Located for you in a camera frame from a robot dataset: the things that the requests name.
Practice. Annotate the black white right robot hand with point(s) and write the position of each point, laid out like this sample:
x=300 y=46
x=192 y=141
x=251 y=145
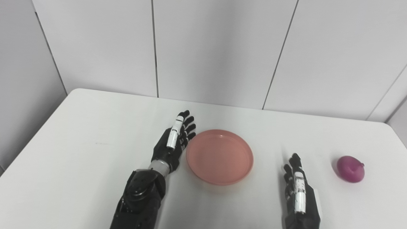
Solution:
x=310 y=213

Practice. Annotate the pink round plate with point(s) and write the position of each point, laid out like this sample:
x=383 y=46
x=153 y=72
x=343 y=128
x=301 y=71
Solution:
x=219 y=157

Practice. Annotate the purple red onion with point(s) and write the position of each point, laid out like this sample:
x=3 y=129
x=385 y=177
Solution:
x=350 y=169

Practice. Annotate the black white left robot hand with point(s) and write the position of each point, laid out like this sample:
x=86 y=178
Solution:
x=165 y=152

